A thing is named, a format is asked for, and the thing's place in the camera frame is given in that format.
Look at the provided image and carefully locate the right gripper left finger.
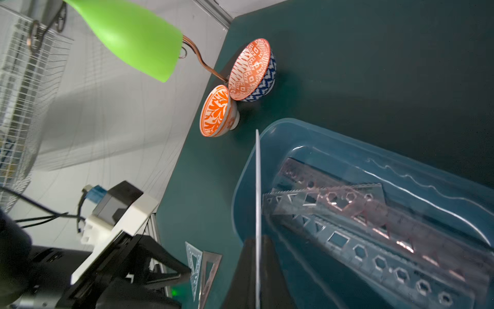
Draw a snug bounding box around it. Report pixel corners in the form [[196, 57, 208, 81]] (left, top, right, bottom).
[[221, 238, 256, 308]]

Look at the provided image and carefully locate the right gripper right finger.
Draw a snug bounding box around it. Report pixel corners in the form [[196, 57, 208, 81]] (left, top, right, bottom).
[[260, 236, 297, 309]]

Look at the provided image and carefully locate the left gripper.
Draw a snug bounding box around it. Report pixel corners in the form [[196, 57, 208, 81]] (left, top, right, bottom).
[[55, 234, 192, 308]]

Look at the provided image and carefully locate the brown tall triangle ruler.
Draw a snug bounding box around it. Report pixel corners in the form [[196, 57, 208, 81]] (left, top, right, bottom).
[[198, 251, 223, 309]]

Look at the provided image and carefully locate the clear small triangle ruler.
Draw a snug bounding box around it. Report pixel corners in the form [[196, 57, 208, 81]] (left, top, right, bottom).
[[185, 242, 203, 301]]

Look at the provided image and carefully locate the blue plastic storage box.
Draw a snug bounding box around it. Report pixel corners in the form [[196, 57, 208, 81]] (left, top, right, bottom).
[[232, 118, 493, 308]]

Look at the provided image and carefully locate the long clear stencil ruler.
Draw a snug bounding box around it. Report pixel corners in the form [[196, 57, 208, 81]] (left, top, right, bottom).
[[267, 214, 475, 308]]

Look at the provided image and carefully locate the short clear stencil ruler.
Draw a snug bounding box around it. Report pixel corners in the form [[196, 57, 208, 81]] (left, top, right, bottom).
[[262, 184, 385, 215]]

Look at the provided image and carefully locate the brown stencil ruler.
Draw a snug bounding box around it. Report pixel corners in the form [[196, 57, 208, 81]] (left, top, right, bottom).
[[280, 159, 493, 298]]

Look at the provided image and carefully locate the clear protractor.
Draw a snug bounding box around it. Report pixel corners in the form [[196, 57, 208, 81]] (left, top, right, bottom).
[[255, 130, 262, 309]]

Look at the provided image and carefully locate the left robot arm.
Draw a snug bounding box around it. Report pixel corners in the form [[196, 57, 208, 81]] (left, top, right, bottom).
[[1, 213, 191, 308]]

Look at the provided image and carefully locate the orange patterned bowl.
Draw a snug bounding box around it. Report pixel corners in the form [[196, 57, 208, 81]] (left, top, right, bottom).
[[199, 85, 240, 137]]

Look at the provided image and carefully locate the red blue patterned bowl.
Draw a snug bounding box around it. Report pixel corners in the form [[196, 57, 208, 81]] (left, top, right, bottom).
[[228, 38, 277, 102]]

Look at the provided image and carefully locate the green plastic goblet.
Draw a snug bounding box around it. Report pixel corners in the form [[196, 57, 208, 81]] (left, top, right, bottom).
[[63, 0, 184, 83]]

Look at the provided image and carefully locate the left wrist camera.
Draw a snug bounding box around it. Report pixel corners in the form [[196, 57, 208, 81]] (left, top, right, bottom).
[[70, 181, 158, 285]]

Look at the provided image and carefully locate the white wire basket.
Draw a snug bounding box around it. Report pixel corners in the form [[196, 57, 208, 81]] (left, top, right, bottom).
[[1, 1, 72, 212]]

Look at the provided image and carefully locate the metal wire cup stand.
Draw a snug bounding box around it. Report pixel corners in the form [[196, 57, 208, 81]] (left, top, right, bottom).
[[26, 3, 230, 84]]

